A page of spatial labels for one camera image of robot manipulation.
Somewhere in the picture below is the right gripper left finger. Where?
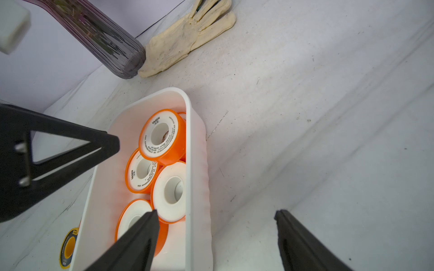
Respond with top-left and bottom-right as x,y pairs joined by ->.
87,211 -> 160,271

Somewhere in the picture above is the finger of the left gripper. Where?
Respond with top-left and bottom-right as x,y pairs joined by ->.
1,104 -> 120,222

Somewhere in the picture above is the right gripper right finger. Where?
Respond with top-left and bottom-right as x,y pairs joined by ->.
275,210 -> 350,271

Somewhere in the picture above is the orange sealing tape roll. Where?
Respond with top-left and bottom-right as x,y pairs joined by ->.
139,109 -> 186,166
125,149 -> 162,194
151,161 -> 187,224
114,199 -> 168,257

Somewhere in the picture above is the small black yellow tape roll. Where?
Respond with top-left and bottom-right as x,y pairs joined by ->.
59,228 -> 79,269

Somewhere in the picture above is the white storage box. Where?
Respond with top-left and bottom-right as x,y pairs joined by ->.
70,87 -> 213,271

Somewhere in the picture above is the purple glass vase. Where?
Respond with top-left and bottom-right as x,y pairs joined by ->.
30,0 -> 146,79

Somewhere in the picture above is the cream cotton glove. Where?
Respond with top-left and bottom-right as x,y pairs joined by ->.
138,0 -> 236,78

